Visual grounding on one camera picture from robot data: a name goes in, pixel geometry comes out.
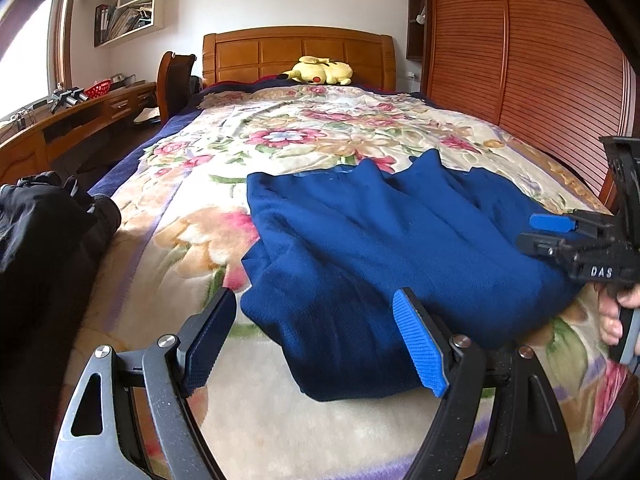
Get navy blue suit jacket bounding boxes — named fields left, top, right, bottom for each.
left=241, top=150, right=579, bottom=401

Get black folded clothes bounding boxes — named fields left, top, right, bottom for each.
left=1, top=171, right=122, bottom=311

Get person right hand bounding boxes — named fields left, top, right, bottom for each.
left=593, top=283, right=640, bottom=347

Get wooden slatted wardrobe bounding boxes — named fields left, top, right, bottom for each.
left=407, top=0, right=639, bottom=207

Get floral bed blanket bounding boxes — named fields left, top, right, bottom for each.
left=61, top=81, right=600, bottom=479

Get wooden desk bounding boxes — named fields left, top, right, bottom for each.
left=0, top=82, right=155, bottom=184

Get yellow Pikachu plush toy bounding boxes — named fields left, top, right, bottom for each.
left=277, top=55, right=352, bottom=86

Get black binoculars on desk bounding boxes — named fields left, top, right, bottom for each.
left=50, top=87, right=89, bottom=114

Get red basket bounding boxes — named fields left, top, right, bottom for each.
left=84, top=79, right=112, bottom=100

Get wooden chair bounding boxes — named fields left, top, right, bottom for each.
left=134, top=51, right=196, bottom=126

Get wooden bed headboard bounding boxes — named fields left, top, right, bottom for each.
left=202, top=26, right=396, bottom=92

